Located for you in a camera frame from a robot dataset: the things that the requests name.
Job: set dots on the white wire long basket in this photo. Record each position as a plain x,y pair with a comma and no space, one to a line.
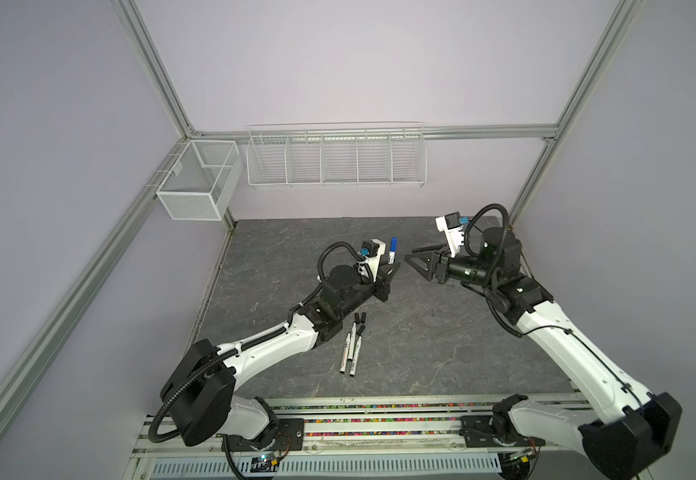
352,154

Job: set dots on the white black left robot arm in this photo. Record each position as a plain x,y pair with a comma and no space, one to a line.
200,399

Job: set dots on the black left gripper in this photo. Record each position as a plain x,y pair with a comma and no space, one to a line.
383,284

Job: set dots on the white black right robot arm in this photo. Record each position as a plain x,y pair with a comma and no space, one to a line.
627,428

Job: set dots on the white mesh square basket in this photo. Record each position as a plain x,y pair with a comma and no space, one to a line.
201,181

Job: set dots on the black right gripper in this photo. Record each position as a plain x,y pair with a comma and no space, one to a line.
430,258

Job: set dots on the white marker blue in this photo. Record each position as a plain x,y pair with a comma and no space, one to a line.
392,250

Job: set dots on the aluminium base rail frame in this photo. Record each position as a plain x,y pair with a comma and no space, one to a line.
386,437

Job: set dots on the white marker pen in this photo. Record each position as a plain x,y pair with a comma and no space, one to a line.
352,342
344,360
355,358

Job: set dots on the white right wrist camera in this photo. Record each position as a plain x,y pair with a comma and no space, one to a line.
453,227

